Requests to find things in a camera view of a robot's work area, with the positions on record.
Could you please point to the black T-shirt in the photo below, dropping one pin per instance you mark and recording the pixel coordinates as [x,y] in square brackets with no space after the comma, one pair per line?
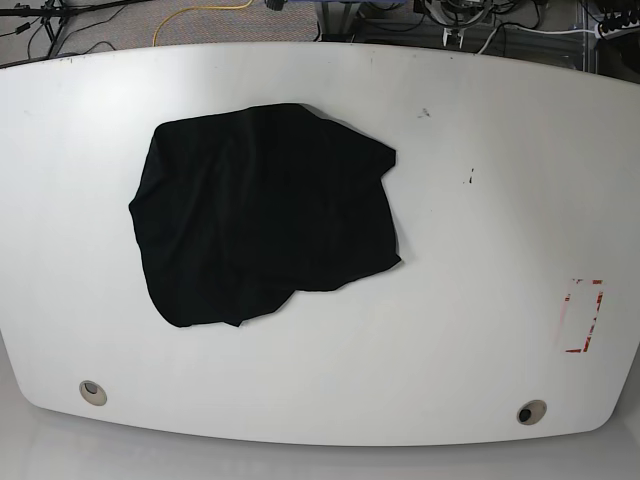
[236,212]

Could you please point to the white power strip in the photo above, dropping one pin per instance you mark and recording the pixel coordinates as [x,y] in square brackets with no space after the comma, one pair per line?
[616,26]

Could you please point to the red tape rectangle marking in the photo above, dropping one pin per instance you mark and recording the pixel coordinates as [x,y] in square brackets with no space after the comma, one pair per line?
[579,315]

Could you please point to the black tripod stand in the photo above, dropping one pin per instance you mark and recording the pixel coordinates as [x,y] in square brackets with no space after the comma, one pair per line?
[49,17]

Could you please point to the right table cable grommet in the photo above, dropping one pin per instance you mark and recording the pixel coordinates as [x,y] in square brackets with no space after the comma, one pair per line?
[532,412]

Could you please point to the table cable grommet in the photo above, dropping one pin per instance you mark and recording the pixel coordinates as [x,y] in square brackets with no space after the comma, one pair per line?
[93,393]
[532,412]

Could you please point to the left table cable grommet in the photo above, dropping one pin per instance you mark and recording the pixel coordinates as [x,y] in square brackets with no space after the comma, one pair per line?
[93,393]

